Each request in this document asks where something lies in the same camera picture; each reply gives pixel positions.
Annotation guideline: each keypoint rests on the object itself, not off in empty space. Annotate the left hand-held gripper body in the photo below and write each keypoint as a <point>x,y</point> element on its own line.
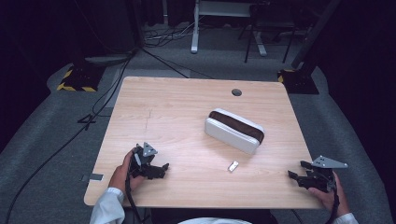
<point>140,158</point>

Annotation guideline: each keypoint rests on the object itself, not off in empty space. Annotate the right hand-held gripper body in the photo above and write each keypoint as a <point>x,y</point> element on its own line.
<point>322,174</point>

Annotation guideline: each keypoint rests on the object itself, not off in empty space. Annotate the person's right hand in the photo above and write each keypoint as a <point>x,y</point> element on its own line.
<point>331,199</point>

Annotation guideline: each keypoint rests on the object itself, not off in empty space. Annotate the person's left hand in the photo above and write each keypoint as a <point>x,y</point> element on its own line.
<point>120,177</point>

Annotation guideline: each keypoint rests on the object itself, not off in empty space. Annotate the person's white-clothed torso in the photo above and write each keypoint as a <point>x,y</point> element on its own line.
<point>214,221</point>

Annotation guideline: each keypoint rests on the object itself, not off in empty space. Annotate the white pencil case brown lining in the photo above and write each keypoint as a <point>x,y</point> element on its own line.
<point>230,133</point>

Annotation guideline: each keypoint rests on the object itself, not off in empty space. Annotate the yellow-black striped stand base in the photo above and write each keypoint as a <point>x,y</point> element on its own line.
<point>299,82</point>
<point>79,79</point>

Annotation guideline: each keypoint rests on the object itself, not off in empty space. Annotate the grey round table grommet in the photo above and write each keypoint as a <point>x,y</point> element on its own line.
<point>236,92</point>

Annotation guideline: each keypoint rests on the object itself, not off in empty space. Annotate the black metal chair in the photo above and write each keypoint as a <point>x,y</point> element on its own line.
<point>271,21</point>

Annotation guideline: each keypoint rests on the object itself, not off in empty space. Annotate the dark slanted metal post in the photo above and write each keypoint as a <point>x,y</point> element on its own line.
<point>314,34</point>

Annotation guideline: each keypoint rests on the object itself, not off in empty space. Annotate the white desk frame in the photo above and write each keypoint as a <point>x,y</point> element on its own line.
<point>195,34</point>

